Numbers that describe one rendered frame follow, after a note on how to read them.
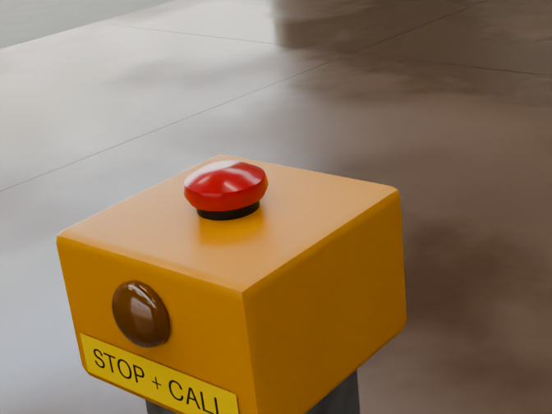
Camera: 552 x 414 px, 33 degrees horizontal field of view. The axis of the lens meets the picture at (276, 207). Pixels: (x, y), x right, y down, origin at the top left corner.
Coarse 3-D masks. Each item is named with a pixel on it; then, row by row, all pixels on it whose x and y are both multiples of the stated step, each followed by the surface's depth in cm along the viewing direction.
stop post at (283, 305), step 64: (320, 192) 45; (384, 192) 44; (64, 256) 43; (128, 256) 40; (192, 256) 39; (256, 256) 39; (320, 256) 40; (384, 256) 44; (192, 320) 39; (256, 320) 37; (320, 320) 41; (384, 320) 45; (128, 384) 44; (192, 384) 40; (256, 384) 38; (320, 384) 42
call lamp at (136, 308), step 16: (128, 288) 40; (144, 288) 40; (112, 304) 41; (128, 304) 40; (144, 304) 39; (160, 304) 40; (128, 320) 40; (144, 320) 40; (160, 320) 40; (128, 336) 40; (144, 336) 40; (160, 336) 40
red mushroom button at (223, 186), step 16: (192, 176) 43; (208, 176) 43; (224, 176) 42; (240, 176) 42; (256, 176) 43; (192, 192) 42; (208, 192) 42; (224, 192) 42; (240, 192) 42; (256, 192) 42; (208, 208) 42; (224, 208) 42; (240, 208) 42
